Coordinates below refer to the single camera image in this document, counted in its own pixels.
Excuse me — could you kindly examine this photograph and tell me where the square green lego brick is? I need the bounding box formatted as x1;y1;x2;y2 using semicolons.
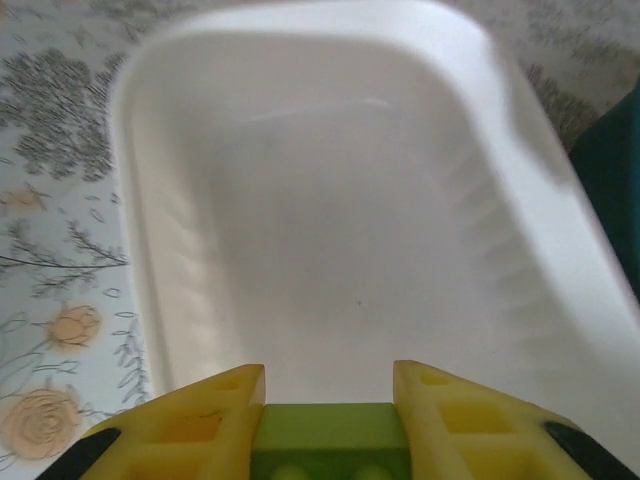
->
251;401;414;480

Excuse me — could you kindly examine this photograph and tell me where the white plastic container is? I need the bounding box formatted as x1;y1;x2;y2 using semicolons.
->
107;0;640;476

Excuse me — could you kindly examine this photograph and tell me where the teal plastic container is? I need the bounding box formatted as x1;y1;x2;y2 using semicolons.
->
569;87;640;306

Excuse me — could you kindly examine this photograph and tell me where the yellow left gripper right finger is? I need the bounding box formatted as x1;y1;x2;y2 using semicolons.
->
392;358;601;480

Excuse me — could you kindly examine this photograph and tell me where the floral patterned tablecloth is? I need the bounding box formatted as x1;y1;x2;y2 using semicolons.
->
0;0;640;480

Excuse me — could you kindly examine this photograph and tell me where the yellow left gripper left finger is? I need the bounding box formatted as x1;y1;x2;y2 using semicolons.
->
82;363;266;480

